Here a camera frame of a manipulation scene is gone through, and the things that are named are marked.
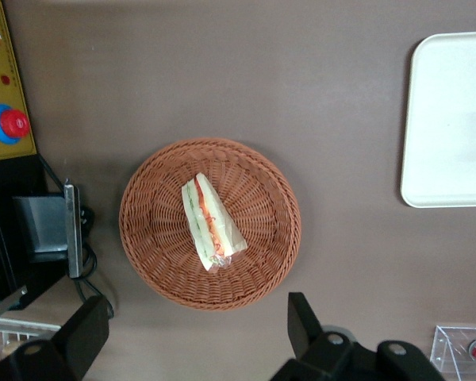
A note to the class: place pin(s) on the beige plastic tray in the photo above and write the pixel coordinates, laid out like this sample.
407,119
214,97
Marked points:
448,127

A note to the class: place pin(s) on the triangle sandwich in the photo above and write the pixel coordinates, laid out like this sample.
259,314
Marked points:
212,222

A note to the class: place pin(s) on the red emergency stop button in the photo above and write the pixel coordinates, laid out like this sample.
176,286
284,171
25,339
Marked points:
12,124

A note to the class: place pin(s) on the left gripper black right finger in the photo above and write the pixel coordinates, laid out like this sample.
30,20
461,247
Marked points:
305,333

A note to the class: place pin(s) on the clear acrylic bottle rack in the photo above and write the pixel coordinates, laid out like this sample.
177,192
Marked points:
448,349

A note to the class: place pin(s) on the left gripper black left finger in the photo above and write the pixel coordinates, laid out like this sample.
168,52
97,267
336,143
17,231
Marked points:
75,341

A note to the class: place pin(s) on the brown round wicker basket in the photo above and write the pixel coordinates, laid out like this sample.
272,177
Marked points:
158,238

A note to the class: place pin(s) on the grey metal block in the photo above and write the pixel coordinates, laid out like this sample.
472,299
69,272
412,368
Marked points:
73,230

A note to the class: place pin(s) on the yellow control panel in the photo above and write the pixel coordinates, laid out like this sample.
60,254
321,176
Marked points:
4,59

